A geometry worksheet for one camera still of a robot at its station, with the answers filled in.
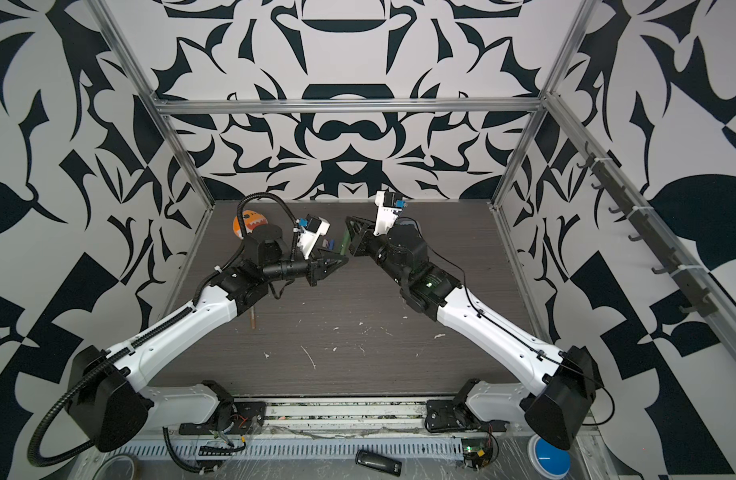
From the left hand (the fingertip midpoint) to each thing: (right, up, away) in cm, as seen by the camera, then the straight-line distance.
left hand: (346, 248), depth 70 cm
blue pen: (-3, +1, -4) cm, 5 cm away
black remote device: (+8, -48, -2) cm, 49 cm away
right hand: (0, +6, -3) cm, 7 cm away
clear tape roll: (-50, -49, -3) cm, 70 cm away
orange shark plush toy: (-34, +8, +33) cm, 48 cm away
